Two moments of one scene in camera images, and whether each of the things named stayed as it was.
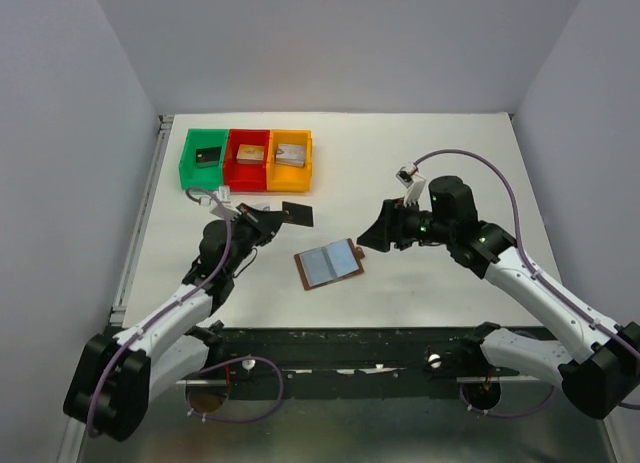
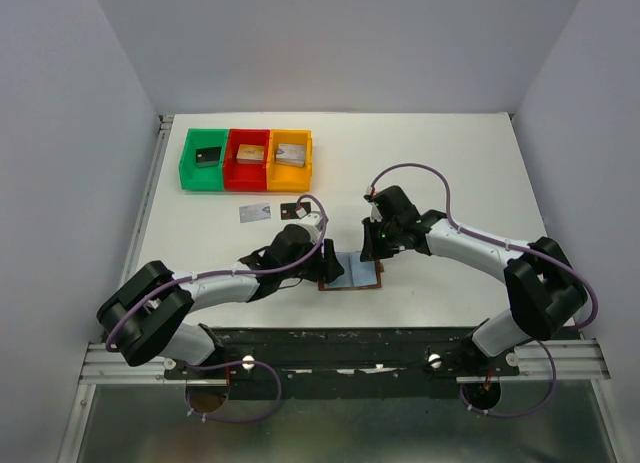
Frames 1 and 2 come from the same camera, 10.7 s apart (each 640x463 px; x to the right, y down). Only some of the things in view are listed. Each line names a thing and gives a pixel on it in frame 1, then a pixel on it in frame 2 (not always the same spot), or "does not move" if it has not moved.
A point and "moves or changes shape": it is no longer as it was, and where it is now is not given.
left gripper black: x=264 y=223 to x=329 y=270
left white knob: x=249 y=363 does not move
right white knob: x=433 y=357 does not move
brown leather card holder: x=329 y=263 moves or changes shape
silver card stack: x=291 y=154 does not move
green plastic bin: x=201 y=158 does not move
